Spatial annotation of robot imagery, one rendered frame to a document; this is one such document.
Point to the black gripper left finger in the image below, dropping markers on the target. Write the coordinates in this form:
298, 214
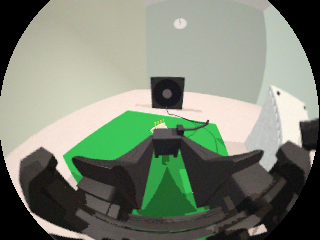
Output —
129, 172

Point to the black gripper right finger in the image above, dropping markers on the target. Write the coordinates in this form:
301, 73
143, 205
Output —
207, 170

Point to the black cable with plug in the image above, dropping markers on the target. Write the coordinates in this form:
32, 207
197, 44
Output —
166, 141

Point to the green circuit board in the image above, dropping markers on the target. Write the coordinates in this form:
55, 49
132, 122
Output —
168, 193

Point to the black cooling fan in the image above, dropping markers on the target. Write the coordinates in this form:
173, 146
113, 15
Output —
167, 92

